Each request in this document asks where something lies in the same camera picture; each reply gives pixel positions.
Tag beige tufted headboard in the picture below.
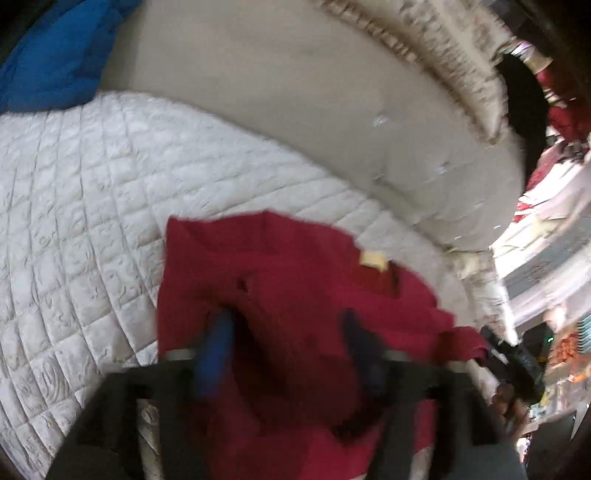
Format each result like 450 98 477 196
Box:
101 1 524 251

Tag red garment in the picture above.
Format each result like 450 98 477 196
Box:
157 211 486 479

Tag black garment on headboard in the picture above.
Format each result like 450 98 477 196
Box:
496 54 550 191

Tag ornate beige ruffled pillow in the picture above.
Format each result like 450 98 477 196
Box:
317 0 514 144

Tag blue quilted cushion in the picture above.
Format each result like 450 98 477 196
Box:
1 1 141 113

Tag hanging red clothes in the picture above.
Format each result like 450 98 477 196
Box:
521 59 590 193

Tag person's right hand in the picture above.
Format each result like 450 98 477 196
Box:
491 383 529 441

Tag floral bedspread right side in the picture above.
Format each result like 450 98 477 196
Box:
449 249 519 345

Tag white quilted bed cover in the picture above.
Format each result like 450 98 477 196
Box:
1 92 472 479

